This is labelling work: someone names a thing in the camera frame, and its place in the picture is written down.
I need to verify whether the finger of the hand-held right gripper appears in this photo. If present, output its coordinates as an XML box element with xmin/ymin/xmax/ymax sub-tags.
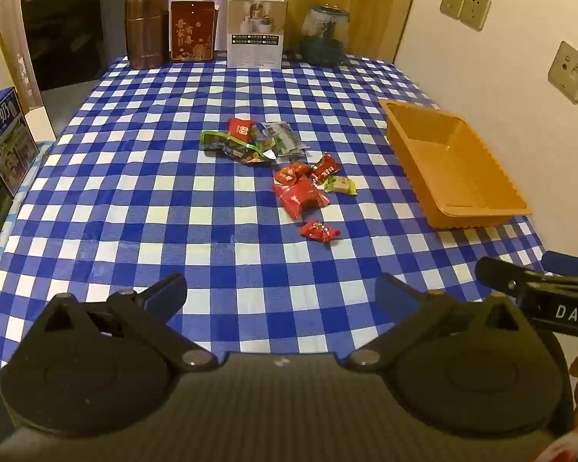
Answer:
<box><xmin>476</xmin><ymin>256</ymin><xmax>551</xmax><ymax>300</ymax></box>
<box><xmin>541</xmin><ymin>250</ymin><xmax>578</xmax><ymax>280</ymax></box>

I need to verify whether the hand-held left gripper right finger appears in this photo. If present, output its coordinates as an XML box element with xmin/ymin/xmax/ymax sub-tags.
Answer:
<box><xmin>339</xmin><ymin>272</ymin><xmax>526</xmax><ymax>375</ymax></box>

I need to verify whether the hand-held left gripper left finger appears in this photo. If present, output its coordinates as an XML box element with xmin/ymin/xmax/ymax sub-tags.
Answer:
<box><xmin>29</xmin><ymin>272</ymin><xmax>220</xmax><ymax>375</ymax></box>

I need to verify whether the small red candy packet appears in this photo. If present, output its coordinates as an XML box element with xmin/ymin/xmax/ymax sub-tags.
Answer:
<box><xmin>299</xmin><ymin>220</ymin><xmax>342</xmax><ymax>243</ymax></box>

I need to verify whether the orange plastic tray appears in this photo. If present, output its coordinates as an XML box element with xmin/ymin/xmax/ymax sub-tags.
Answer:
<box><xmin>378</xmin><ymin>99</ymin><xmax>533</xmax><ymax>229</ymax></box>

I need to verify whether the large red snack packet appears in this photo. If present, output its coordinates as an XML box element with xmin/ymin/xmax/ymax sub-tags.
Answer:
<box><xmin>273</xmin><ymin>177</ymin><xmax>331</xmax><ymax>222</ymax></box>

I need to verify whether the dark red candy packet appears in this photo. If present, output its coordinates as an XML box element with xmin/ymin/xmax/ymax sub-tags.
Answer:
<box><xmin>309</xmin><ymin>153</ymin><xmax>343</xmax><ymax>184</ymax></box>

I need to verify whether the white wrapper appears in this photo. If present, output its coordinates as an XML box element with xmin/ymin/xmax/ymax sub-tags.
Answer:
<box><xmin>200</xmin><ymin>130</ymin><xmax>277</xmax><ymax>167</ymax></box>

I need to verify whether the clear grey snack packet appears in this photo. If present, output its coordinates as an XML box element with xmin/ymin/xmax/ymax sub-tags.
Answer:
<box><xmin>262</xmin><ymin>122</ymin><xmax>309</xmax><ymax>157</ymax></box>

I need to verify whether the person's right forearm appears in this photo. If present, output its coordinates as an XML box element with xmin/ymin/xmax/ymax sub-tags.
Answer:
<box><xmin>534</xmin><ymin>426</ymin><xmax>578</xmax><ymax>462</ymax></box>

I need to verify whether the blue white checkered tablecloth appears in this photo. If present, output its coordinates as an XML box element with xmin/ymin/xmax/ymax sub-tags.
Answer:
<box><xmin>0</xmin><ymin>53</ymin><xmax>557</xmax><ymax>371</ymax></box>

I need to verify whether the blue milk carton box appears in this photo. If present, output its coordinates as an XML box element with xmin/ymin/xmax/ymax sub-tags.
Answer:
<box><xmin>0</xmin><ymin>87</ymin><xmax>39</xmax><ymax>198</ymax></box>

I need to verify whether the red patterned tin box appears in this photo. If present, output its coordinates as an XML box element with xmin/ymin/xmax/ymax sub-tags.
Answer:
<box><xmin>170</xmin><ymin>0</ymin><xmax>220</xmax><ymax>63</ymax></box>

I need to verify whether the brown cylindrical canister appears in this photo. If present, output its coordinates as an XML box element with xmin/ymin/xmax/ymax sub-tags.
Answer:
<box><xmin>125</xmin><ymin>0</ymin><xmax>170</xmax><ymax>69</ymax></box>

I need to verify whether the glass jar with green lid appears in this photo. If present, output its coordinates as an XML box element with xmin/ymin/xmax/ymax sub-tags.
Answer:
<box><xmin>299</xmin><ymin>5</ymin><xmax>350</xmax><ymax>64</ymax></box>

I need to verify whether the black glossy appliance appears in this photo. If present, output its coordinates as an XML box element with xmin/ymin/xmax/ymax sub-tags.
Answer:
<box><xmin>19</xmin><ymin>0</ymin><xmax>128</xmax><ymax>92</ymax></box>

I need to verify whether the white printed carton box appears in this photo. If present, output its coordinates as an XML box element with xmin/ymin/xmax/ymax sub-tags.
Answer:
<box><xmin>227</xmin><ymin>0</ymin><xmax>288</xmax><ymax>69</ymax></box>

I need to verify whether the beige wall data socket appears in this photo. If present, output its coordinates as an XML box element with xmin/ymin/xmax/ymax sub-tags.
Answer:
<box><xmin>548</xmin><ymin>41</ymin><xmax>578</xmax><ymax>103</ymax></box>

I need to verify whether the beige wall power socket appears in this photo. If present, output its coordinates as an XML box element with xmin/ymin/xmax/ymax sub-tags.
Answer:
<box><xmin>439</xmin><ymin>0</ymin><xmax>467</xmax><ymax>20</ymax></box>
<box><xmin>460</xmin><ymin>0</ymin><xmax>492</xmax><ymax>30</ymax></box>

